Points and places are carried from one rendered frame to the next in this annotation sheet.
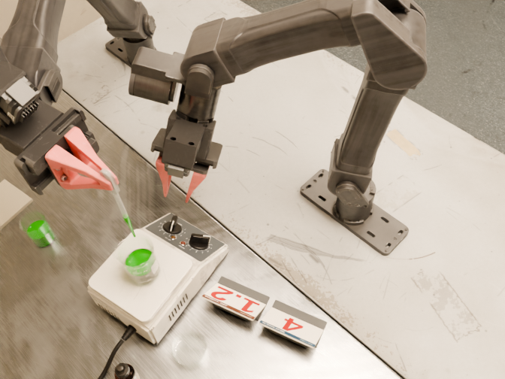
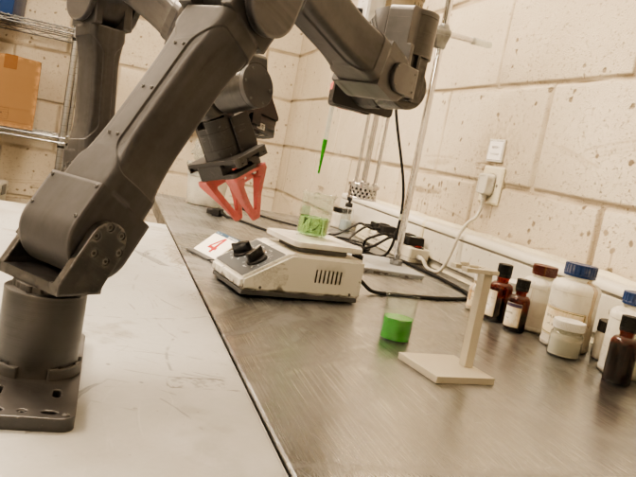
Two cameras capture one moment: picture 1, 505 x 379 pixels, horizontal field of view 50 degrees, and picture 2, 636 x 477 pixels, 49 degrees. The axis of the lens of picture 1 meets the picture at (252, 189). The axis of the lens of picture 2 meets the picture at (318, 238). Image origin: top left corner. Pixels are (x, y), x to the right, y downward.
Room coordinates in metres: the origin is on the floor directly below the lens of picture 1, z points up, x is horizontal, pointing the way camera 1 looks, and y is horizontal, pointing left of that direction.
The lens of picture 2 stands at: (1.37, 0.64, 1.12)
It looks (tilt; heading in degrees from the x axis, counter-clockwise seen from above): 7 degrees down; 205
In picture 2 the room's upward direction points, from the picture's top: 11 degrees clockwise
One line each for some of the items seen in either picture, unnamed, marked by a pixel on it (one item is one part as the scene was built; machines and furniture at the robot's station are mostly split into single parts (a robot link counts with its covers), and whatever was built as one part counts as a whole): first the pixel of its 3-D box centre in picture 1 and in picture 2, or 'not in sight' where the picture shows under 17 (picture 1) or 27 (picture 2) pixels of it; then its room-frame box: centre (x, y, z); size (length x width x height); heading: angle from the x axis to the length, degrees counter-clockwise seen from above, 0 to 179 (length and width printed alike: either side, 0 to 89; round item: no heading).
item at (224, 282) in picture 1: (236, 297); not in sight; (0.36, 0.04, 0.92); 0.09 x 0.06 x 0.04; 61
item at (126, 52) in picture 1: (139, 46); (41, 329); (0.97, 0.23, 0.94); 0.20 x 0.07 x 0.08; 43
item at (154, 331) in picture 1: (156, 273); (293, 266); (0.41, 0.16, 0.94); 0.22 x 0.13 x 0.08; 144
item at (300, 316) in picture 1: (293, 322); (213, 245); (0.32, -0.05, 0.92); 0.09 x 0.06 x 0.04; 61
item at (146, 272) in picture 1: (137, 261); (316, 214); (0.38, 0.17, 1.02); 0.06 x 0.05 x 0.08; 96
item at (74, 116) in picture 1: (43, 142); (373, 88); (0.45, 0.26, 1.22); 0.10 x 0.07 x 0.07; 144
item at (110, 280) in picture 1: (141, 273); (313, 240); (0.38, 0.18, 0.98); 0.12 x 0.12 x 0.01; 53
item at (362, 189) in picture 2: not in sight; (372, 141); (-0.02, 0.08, 1.17); 0.07 x 0.07 x 0.25
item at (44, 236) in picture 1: (37, 229); (398, 317); (0.51, 0.38, 0.93); 0.04 x 0.04 x 0.06
